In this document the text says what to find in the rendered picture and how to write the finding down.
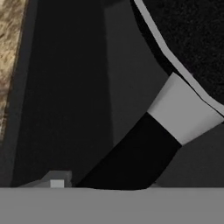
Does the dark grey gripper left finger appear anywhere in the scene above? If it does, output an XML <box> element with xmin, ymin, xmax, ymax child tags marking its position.
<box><xmin>17</xmin><ymin>170</ymin><xmax>74</xmax><ymax>189</ymax></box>

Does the black pan with grey rim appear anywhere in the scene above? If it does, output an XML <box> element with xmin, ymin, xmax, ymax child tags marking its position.
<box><xmin>73</xmin><ymin>0</ymin><xmax>224</xmax><ymax>191</ymax></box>

